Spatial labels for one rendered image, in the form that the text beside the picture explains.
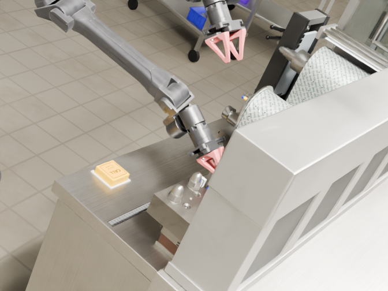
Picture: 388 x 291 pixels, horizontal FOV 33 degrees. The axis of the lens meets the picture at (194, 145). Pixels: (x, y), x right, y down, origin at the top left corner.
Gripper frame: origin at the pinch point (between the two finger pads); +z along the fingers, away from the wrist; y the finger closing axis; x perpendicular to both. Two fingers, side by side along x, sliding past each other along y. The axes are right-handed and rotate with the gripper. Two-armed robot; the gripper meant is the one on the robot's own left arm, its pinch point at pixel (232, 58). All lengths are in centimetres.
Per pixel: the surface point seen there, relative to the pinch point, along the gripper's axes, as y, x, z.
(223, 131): -0.7, -11.2, 17.5
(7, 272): -3, -136, 45
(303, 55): -23.1, 7.2, 4.5
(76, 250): 33, -45, 35
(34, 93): -100, -203, -34
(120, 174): 16.4, -36.5, 19.7
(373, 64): -24.4, 25.4, 13.2
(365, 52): -27.7, 22.7, 9.3
